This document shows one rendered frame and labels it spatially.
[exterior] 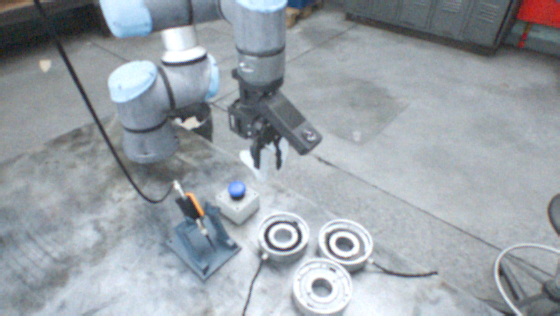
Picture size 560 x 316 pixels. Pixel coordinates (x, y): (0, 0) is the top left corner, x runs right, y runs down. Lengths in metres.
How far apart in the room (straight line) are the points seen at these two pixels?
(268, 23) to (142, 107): 0.50
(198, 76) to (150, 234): 0.40
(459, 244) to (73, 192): 1.64
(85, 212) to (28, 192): 0.18
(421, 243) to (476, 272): 0.25
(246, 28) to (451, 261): 1.57
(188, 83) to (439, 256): 1.40
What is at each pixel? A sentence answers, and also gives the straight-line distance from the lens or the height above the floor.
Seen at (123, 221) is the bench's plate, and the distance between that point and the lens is 0.88.
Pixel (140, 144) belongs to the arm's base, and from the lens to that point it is 0.98.
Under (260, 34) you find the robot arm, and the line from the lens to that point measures 0.51.
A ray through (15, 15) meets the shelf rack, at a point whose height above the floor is 0.41.
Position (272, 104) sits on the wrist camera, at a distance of 0.56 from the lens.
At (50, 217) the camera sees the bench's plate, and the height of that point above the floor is 0.80.
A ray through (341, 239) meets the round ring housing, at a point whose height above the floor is 0.82.
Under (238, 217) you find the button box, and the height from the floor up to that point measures 0.83.
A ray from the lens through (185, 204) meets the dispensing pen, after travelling 0.68.
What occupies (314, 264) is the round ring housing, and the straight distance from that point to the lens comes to 0.71.
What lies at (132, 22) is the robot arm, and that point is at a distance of 0.54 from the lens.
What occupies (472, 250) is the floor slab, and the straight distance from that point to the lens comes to 1.96.
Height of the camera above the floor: 1.42
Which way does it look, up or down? 40 degrees down
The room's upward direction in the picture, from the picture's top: straight up
